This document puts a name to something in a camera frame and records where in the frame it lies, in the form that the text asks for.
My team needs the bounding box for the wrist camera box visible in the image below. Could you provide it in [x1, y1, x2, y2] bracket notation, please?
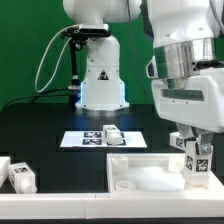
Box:
[146, 57, 158, 78]

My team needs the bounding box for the black cable on table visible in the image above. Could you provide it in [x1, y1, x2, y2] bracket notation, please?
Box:
[1, 87, 73, 111]

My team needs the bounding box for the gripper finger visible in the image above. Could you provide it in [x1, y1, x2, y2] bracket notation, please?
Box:
[197, 130, 214, 156]
[176, 123, 194, 140]

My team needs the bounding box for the black camera on stand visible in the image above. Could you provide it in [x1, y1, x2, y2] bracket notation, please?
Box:
[61, 24, 111, 111]

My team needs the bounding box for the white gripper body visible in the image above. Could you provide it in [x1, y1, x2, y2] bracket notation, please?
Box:
[152, 74, 224, 133]

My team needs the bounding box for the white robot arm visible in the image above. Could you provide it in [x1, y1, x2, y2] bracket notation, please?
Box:
[63, 0, 224, 155]

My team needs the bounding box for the white tag paper sheet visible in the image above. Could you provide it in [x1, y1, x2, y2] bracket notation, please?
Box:
[60, 131, 147, 148]

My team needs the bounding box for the white square tabletop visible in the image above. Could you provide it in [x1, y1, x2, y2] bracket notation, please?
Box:
[107, 153, 224, 192]

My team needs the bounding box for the grey camera cable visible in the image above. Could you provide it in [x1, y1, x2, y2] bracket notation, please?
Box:
[34, 24, 78, 94]

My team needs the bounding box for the white U-shaped fence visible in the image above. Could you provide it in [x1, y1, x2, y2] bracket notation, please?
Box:
[0, 155, 224, 220]

